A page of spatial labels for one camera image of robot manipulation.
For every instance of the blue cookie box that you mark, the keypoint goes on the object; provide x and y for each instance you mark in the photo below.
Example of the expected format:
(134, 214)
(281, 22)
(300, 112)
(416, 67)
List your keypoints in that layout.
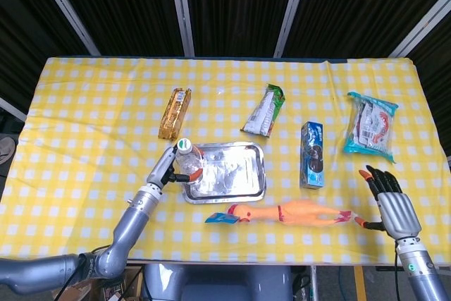
(311, 156)

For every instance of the white frame post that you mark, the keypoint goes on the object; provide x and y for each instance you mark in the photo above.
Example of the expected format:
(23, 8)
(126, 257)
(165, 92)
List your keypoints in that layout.
(65, 10)
(181, 10)
(421, 24)
(292, 10)
(12, 109)

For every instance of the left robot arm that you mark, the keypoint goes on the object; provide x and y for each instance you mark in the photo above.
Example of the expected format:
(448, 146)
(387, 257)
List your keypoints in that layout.
(134, 216)

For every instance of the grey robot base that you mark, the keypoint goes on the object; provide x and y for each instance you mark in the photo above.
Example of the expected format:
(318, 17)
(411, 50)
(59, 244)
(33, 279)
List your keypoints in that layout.
(218, 283)

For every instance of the gold biscuit package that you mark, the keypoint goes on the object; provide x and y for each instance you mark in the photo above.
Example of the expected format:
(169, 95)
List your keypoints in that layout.
(174, 114)

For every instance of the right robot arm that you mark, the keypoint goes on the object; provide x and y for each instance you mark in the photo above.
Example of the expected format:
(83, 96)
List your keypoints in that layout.
(421, 276)

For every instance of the metal tray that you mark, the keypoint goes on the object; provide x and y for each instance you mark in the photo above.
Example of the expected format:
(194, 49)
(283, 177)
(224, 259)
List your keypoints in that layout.
(232, 174)

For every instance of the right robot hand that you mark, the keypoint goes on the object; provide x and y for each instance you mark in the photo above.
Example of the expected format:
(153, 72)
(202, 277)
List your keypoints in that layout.
(400, 214)

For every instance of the orange rubber chicken toy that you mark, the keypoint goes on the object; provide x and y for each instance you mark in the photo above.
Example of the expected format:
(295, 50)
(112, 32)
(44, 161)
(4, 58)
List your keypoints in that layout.
(299, 213)

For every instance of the green white snack packet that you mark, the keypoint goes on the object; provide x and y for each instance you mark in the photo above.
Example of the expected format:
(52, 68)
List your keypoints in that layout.
(264, 112)

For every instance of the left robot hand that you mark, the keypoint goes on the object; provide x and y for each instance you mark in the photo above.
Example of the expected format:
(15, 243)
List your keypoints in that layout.
(162, 167)

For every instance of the yellow checkered tablecloth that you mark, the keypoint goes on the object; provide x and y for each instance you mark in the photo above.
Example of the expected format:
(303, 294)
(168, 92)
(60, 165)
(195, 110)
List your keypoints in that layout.
(88, 110)

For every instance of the metal table leg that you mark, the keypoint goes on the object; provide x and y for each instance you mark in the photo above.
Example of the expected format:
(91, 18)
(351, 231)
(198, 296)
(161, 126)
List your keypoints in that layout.
(313, 283)

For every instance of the clear plastic bottle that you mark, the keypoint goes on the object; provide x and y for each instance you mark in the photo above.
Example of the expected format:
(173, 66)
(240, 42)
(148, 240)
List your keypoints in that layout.
(188, 160)

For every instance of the teal clear snack bag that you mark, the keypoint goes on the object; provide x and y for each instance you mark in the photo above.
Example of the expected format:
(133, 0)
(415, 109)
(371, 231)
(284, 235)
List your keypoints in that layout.
(370, 128)

